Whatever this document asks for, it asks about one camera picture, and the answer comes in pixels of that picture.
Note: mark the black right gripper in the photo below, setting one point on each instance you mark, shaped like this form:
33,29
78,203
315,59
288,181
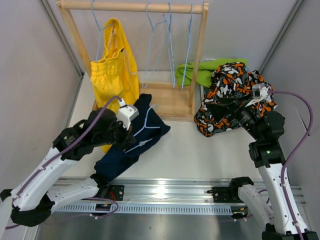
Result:
220,111

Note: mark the camouflage patterned shorts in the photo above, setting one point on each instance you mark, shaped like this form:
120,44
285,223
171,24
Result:
230,81

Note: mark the blue hanger of green shorts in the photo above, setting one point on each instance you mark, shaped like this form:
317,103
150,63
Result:
168,40

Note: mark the navy blue shorts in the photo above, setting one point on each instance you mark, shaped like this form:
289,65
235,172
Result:
147,129

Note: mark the blue hanger of camouflage shorts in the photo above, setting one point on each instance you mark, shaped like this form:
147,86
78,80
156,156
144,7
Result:
148,73

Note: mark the yellow shorts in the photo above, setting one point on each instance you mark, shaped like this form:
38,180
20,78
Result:
116,73

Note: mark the blue hanger of yellow shorts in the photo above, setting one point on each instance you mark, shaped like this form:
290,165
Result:
100,30

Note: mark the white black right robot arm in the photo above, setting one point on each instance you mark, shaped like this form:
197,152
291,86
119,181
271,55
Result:
281,219

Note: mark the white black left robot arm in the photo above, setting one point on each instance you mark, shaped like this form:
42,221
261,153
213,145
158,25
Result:
33,201

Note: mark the wooden clothes rack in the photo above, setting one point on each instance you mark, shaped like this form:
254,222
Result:
174,104

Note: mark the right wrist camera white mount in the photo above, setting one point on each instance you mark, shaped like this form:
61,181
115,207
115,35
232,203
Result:
259,92

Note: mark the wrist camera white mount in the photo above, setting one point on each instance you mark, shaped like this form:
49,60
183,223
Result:
126,113
259,92

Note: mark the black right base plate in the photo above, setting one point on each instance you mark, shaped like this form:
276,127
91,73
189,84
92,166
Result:
222,194

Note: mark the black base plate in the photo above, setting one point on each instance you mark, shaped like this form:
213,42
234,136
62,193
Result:
222,194
113,192

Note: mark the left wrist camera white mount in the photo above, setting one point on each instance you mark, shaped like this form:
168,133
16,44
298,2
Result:
126,113

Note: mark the aluminium mounting rail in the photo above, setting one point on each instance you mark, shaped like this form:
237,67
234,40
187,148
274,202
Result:
168,191

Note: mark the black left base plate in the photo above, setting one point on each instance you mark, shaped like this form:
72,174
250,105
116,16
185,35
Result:
113,192

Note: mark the slotted grey cable duct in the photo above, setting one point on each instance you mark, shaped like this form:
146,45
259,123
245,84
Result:
169,209

